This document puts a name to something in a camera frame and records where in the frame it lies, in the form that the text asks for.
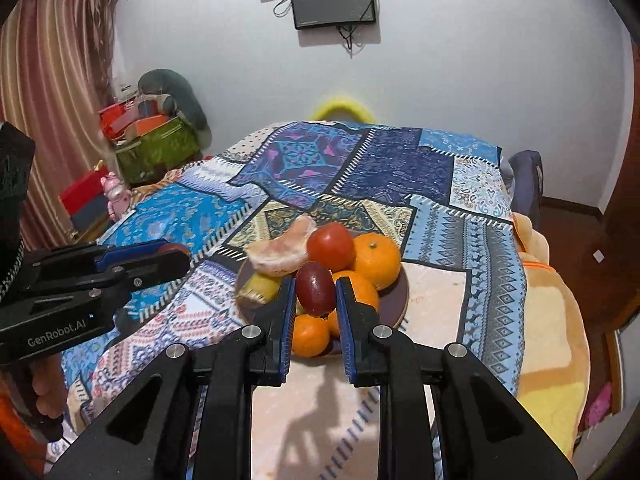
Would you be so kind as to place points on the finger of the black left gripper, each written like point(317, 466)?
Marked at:
point(140, 272)
point(100, 256)

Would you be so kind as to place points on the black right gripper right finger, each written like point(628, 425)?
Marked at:
point(443, 414)

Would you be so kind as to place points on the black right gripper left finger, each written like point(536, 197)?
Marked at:
point(188, 414)

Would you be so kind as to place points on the yellow banana piece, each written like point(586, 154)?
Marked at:
point(257, 291)

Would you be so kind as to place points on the large orange with sticker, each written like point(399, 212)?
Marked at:
point(364, 291)

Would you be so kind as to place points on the peeled pomelo segment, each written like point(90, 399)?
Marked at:
point(284, 254)

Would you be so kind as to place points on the small mandarin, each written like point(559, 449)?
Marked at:
point(311, 336)

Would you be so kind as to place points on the dark red grape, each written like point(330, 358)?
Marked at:
point(174, 247)
point(315, 289)

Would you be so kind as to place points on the red tomato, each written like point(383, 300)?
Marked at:
point(332, 246)

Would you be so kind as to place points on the left hand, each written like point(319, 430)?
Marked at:
point(49, 385)

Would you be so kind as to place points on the red box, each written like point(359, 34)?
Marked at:
point(84, 201)

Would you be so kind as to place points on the pink toy figure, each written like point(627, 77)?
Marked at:
point(117, 194)

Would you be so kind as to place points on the yellow orange fleece blanket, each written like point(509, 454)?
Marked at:
point(555, 373)

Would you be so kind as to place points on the green storage box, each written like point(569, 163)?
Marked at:
point(164, 148)

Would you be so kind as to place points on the dark purple plate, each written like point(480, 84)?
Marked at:
point(393, 300)

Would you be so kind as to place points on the dark grey plush pillow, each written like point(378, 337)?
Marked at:
point(164, 82)

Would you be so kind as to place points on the striped pink curtain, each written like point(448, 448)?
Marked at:
point(56, 76)

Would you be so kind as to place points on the blue patchwork bedspread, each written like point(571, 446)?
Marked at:
point(438, 195)

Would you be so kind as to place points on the yellow round cushion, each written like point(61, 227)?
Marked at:
point(343, 107)

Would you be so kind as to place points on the wall mounted black monitor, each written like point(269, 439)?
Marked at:
point(319, 13)

